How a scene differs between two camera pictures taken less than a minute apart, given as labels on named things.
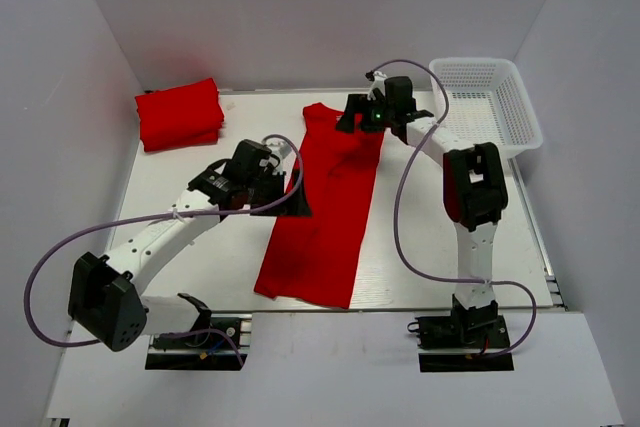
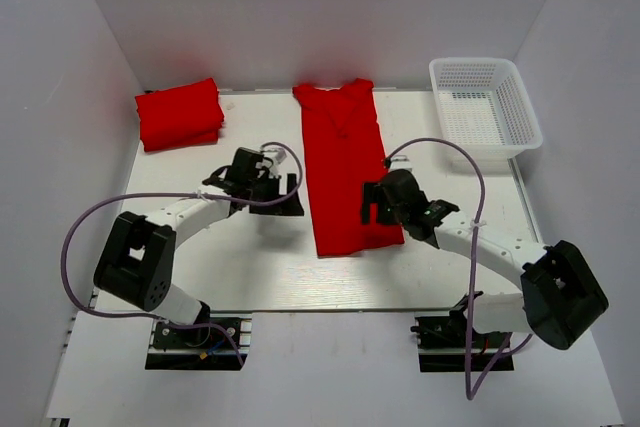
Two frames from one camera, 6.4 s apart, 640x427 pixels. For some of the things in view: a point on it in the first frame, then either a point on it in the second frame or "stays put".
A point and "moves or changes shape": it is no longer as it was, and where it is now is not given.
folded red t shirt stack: [182, 116] stays put
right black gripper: [355, 105] -> [374, 193]
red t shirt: [314, 259] moves or changes shape
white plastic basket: [488, 103] stays put
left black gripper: [295, 206] stays put
